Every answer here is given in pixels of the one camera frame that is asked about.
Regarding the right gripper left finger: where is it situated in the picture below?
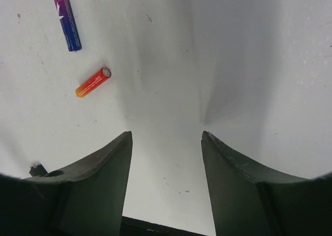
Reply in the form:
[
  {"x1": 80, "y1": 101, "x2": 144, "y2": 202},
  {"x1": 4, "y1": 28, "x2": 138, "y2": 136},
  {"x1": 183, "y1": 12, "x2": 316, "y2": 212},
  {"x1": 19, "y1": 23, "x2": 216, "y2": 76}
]
[{"x1": 1, "y1": 132, "x2": 133, "y2": 235}]

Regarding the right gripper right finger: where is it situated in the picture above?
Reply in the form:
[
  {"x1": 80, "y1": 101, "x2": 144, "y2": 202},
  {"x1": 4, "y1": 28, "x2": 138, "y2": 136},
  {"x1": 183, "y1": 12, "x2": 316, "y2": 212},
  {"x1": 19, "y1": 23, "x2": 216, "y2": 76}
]
[{"x1": 201, "y1": 131, "x2": 331, "y2": 235}]

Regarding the orange red battery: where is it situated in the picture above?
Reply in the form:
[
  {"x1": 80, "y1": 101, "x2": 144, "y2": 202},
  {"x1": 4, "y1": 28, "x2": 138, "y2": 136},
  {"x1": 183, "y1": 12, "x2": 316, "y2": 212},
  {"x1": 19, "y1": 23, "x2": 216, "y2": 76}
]
[{"x1": 75, "y1": 67, "x2": 112, "y2": 98}]

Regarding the blue purple battery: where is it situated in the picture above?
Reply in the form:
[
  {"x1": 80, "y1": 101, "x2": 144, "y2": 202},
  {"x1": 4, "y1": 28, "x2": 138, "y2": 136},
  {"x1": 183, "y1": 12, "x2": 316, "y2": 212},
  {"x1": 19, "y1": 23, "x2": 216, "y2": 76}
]
[{"x1": 54, "y1": 0, "x2": 82, "y2": 52}]

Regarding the black battery cover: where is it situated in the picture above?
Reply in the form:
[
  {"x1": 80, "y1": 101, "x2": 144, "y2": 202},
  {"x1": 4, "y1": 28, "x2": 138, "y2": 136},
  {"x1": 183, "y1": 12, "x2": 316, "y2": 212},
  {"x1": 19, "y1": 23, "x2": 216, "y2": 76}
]
[{"x1": 29, "y1": 163, "x2": 48, "y2": 177}]

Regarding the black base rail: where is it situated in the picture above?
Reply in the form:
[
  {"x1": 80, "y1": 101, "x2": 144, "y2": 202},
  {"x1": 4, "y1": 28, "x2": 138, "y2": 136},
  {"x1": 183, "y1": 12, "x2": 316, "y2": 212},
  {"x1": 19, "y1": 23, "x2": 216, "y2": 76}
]
[{"x1": 119, "y1": 216, "x2": 203, "y2": 236}]

